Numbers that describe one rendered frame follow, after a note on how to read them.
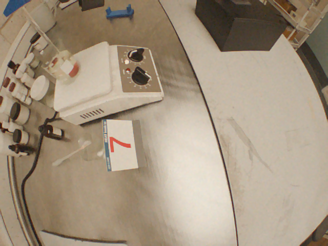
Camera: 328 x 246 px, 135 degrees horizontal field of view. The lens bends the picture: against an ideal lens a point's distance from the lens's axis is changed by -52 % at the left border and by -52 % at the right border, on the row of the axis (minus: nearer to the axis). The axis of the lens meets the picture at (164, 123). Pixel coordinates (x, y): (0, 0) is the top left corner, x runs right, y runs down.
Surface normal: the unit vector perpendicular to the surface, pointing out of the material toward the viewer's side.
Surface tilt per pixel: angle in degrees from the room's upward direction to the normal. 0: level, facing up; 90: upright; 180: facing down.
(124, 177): 0
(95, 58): 0
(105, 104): 90
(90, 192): 0
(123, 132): 40
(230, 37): 90
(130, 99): 90
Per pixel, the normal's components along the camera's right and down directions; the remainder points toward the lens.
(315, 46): -0.97, 0.23
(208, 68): -0.04, -0.25
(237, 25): 0.23, 0.94
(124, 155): 0.60, -0.31
